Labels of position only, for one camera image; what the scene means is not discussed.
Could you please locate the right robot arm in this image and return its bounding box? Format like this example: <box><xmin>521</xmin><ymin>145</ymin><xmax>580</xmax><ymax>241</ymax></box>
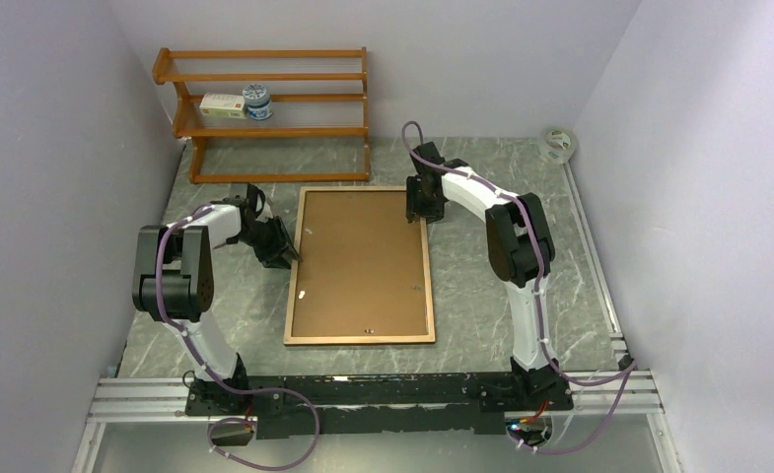
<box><xmin>405</xmin><ymin>142</ymin><xmax>556</xmax><ymax>409</ymax></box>

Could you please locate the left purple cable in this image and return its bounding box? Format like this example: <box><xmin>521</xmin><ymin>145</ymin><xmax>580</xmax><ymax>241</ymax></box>
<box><xmin>154</xmin><ymin>203</ymin><xmax>322</xmax><ymax>473</ymax></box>

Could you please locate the purple cable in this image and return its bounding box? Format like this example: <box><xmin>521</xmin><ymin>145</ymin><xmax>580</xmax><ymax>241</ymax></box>
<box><xmin>401</xmin><ymin>120</ymin><xmax>639</xmax><ymax>456</ymax></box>
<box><xmin>154</xmin><ymin>203</ymin><xmax>322</xmax><ymax>473</ymax></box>

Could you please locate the blue white jar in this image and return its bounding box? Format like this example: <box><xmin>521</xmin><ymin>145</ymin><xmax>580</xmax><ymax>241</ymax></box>
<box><xmin>243</xmin><ymin>83</ymin><xmax>273</xmax><ymax>121</ymax></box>

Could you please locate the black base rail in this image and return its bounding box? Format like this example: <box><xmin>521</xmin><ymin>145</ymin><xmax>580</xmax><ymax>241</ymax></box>
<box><xmin>184</xmin><ymin>370</ymin><xmax>574</xmax><ymax>439</ymax></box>

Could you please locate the clear tape roll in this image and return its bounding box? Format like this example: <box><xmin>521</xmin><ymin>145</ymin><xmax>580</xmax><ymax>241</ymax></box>
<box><xmin>537</xmin><ymin>127</ymin><xmax>579</xmax><ymax>166</ymax></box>

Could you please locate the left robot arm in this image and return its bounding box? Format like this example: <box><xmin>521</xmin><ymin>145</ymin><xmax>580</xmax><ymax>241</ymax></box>
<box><xmin>131</xmin><ymin>184</ymin><xmax>302</xmax><ymax>414</ymax></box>

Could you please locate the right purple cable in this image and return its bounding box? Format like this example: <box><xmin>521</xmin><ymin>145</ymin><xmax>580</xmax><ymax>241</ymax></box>
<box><xmin>401</xmin><ymin>120</ymin><xmax>639</xmax><ymax>456</ymax></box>

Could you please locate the brown cardboard backing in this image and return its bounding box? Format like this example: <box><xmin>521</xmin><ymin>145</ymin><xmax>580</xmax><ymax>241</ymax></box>
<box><xmin>291</xmin><ymin>190</ymin><xmax>431</xmax><ymax>339</ymax></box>

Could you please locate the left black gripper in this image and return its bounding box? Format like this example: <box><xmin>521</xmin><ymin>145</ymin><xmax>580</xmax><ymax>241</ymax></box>
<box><xmin>234</xmin><ymin>217</ymin><xmax>301</xmax><ymax>270</ymax></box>

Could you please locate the wooden shelf rack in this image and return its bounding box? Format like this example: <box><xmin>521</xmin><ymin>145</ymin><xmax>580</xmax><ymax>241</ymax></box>
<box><xmin>152</xmin><ymin>47</ymin><xmax>372</xmax><ymax>184</ymax></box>

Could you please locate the white red box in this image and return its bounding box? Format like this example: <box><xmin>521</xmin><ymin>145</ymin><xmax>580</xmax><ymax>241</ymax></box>
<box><xmin>199</xmin><ymin>93</ymin><xmax>246</xmax><ymax>119</ymax></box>

